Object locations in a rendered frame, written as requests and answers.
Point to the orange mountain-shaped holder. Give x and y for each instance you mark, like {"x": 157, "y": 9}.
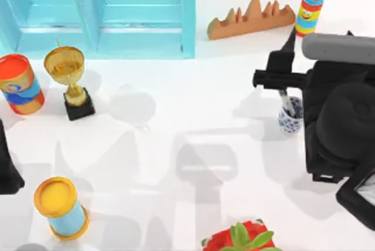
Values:
{"x": 252, "y": 19}

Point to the blue can with yellow lid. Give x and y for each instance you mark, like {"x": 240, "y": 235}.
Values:
{"x": 63, "y": 213}

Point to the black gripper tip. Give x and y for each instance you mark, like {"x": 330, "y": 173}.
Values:
{"x": 7, "y": 172}

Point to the red yellow blue can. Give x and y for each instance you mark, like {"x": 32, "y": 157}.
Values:
{"x": 307, "y": 13}

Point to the red pot with green plant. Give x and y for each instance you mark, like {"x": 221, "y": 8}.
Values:
{"x": 225, "y": 237}

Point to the blue and white cup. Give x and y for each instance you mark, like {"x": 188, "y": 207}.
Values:
{"x": 290, "y": 125}

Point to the gold trophy on black base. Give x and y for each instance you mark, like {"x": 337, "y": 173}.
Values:
{"x": 64, "y": 63}

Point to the light blue rack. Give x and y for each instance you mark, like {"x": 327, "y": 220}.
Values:
{"x": 140, "y": 13}

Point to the orange and blue can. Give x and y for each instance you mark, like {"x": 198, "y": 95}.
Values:
{"x": 20, "y": 86}

